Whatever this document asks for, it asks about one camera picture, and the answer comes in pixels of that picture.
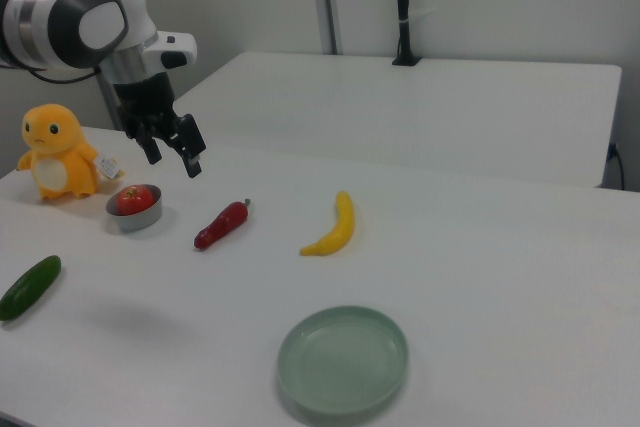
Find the white rear table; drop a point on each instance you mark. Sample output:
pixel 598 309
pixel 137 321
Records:
pixel 410 112

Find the red chili pepper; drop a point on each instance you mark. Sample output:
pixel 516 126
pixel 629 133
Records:
pixel 220 227

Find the green cucumber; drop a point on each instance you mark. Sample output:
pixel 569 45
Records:
pixel 30 287

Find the yellow banana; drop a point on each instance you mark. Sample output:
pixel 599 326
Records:
pixel 336 230

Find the red tomato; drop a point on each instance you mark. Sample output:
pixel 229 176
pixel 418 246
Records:
pixel 133 200

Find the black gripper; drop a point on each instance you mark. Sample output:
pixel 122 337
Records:
pixel 146 103

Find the yellow plush toy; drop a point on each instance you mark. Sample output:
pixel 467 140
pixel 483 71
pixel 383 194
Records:
pixel 56 153

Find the pale green plastic plate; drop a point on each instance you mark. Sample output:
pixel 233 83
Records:
pixel 343 362

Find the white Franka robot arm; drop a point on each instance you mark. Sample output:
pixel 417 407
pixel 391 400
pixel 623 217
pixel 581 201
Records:
pixel 75 7

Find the small grey bowl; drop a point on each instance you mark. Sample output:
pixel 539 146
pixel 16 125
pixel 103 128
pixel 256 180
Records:
pixel 136 217

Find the black camera stand pole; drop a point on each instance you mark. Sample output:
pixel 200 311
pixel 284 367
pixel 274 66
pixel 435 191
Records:
pixel 404 7

